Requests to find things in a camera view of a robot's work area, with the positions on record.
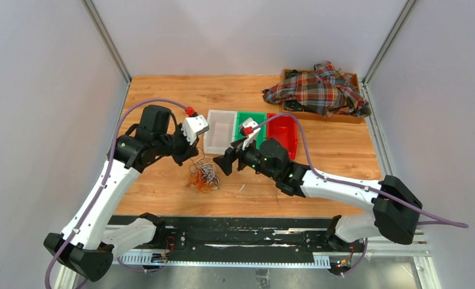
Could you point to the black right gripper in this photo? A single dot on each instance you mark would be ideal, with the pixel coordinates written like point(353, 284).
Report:
point(230, 155)

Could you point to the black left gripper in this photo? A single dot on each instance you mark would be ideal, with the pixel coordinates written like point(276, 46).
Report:
point(189, 150)

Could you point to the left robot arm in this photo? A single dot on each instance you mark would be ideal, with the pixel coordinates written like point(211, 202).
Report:
point(83, 245)

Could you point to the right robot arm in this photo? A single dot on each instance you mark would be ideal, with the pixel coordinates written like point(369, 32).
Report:
point(390, 209)

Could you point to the white plastic bin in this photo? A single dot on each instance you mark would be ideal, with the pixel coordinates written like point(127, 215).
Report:
point(221, 133)

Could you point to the red plastic bin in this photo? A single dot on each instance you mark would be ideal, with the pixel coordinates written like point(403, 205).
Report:
point(284, 130)

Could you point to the plaid flannel shirt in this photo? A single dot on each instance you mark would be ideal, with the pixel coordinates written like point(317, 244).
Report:
point(324, 90)

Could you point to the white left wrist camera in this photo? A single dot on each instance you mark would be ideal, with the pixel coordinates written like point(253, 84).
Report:
point(192, 127)

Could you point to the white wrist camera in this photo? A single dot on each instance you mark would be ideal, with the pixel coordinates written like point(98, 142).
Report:
point(192, 127)
point(248, 129)

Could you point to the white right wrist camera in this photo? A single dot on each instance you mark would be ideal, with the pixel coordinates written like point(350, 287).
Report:
point(248, 129)

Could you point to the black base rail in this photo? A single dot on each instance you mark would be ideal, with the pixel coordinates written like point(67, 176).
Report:
point(261, 242)

